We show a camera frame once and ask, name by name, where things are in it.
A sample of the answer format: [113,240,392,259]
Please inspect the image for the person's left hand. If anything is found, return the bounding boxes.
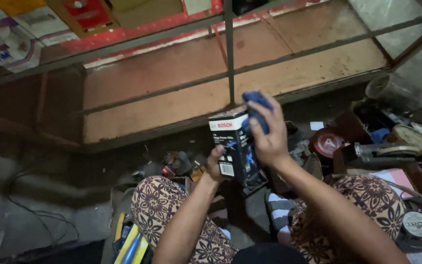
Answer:
[205,144,231,184]

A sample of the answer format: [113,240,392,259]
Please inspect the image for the person's patterned left leg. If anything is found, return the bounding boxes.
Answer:
[131,176,239,264]

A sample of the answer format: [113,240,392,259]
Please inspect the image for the grey strapped sandal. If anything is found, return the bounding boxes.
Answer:
[264,191,297,232]

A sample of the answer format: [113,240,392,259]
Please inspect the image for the metal frame shelf rack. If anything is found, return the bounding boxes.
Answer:
[0,0,422,153]

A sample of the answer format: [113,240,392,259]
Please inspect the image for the black and white product box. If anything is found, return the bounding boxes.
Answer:
[208,106,269,196]

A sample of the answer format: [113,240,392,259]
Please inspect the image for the pink carton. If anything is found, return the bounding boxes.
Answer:
[370,168,416,199]

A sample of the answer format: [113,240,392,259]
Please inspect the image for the clear plastic jar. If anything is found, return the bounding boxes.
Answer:
[365,73,422,111]

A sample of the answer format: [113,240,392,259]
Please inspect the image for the heap of car parts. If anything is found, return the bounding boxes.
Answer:
[284,99,422,206]

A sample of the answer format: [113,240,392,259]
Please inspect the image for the person's right hand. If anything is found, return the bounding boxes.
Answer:
[246,96,289,169]

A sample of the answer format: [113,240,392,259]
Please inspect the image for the heap of cartons on shelf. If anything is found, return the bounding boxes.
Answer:
[0,0,215,74]

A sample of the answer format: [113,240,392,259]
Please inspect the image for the yellow and blue packet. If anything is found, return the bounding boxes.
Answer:
[113,212,149,264]

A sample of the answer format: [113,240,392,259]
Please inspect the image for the red round lid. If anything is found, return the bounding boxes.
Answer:
[309,128,346,159]

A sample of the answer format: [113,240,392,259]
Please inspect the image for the small red and black part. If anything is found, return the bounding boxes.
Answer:
[161,151,192,179]

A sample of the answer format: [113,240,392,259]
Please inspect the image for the blue cleaning cloth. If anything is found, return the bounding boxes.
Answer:
[241,91,274,135]

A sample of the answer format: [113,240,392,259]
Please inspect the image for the person's patterned leg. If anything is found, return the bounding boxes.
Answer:
[289,175,406,264]
[131,176,239,264]

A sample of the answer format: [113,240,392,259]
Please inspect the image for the person's patterned right leg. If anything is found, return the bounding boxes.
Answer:
[289,175,406,264]

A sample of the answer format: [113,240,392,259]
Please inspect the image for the black cable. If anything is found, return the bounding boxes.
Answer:
[6,170,80,247]

